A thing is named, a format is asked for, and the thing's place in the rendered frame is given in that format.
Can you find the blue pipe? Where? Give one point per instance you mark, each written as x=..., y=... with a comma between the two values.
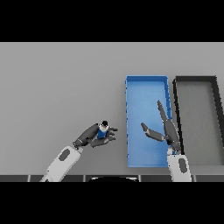
x=102, y=130

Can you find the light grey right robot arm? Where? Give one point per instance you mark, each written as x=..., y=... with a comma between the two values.
x=179, y=167

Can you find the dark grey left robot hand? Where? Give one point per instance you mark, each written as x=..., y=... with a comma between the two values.
x=87, y=136

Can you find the dark grey bin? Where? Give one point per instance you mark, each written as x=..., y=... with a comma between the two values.
x=198, y=122

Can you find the blue bin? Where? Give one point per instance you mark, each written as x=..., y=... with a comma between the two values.
x=145, y=122

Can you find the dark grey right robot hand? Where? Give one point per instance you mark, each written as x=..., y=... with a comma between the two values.
x=170, y=131

